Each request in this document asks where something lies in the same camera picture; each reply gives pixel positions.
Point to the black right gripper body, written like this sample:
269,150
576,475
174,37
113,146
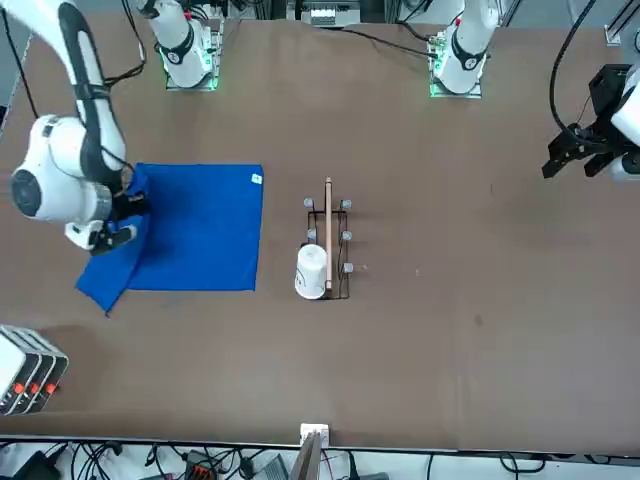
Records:
132,207

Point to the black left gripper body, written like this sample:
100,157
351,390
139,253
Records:
607,90

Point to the blue towel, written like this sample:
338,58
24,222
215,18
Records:
200,225

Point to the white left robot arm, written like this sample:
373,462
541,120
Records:
467,50

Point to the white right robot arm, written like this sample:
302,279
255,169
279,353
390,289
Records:
55,150

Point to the white smiley face cup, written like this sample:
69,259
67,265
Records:
310,272

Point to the white power strip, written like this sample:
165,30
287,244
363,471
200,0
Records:
325,17

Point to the black hub with red ports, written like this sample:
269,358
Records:
202,470

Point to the aluminium corner bracket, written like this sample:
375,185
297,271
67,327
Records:
615,30

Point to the aluminium profile post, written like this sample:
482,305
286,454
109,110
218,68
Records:
307,460

